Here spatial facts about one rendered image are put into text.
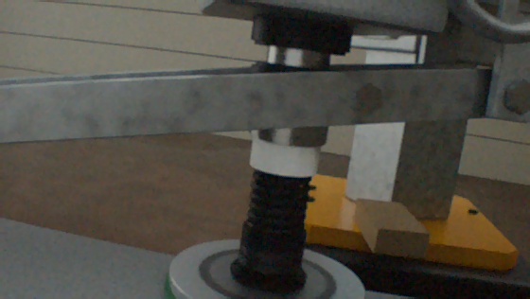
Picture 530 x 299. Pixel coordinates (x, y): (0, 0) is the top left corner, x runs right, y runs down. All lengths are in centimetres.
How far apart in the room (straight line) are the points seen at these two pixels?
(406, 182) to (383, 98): 71
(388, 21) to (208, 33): 633
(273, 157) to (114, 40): 677
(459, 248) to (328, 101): 70
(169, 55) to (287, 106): 645
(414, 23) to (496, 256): 76
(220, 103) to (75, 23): 711
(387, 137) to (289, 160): 71
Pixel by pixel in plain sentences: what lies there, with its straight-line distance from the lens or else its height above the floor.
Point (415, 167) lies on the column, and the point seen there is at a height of 91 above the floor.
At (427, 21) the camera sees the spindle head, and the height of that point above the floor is 115.
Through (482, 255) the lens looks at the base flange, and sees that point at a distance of 113.
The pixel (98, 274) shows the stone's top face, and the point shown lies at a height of 84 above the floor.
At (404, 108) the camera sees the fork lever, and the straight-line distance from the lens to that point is 50.
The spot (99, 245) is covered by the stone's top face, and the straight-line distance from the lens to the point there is 69.
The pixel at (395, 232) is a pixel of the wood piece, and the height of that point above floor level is 83.
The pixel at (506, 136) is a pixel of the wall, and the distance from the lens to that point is 674.
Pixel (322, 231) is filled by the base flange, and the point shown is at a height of 77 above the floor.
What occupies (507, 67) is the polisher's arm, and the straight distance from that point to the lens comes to 53.
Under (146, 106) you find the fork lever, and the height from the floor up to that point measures 105.
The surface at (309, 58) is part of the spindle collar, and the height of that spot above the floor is 111.
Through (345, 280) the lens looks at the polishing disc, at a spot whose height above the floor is 87.
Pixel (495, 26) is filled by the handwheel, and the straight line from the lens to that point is 43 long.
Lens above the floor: 111
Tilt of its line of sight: 10 degrees down
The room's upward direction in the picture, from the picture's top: 7 degrees clockwise
